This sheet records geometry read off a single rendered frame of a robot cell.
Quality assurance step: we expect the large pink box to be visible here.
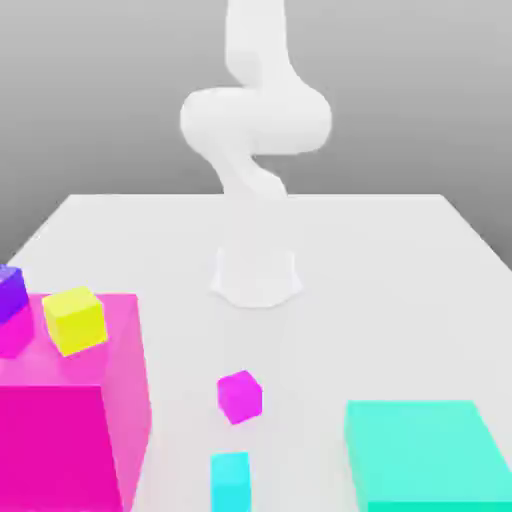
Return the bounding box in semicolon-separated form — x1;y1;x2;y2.
0;292;153;512

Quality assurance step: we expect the small magenta cube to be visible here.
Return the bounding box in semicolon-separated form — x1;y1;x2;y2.
216;369;264;426
0;302;36;360

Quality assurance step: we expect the large turquoise box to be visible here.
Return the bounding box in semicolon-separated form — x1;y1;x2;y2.
343;399;512;512

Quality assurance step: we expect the small cyan cube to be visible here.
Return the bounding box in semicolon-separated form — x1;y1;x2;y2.
210;451;253;512

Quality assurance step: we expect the small purple cube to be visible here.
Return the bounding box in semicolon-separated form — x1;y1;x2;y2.
0;264;30;325

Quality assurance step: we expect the small yellow cube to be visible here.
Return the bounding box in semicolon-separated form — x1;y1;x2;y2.
41;285;109;358

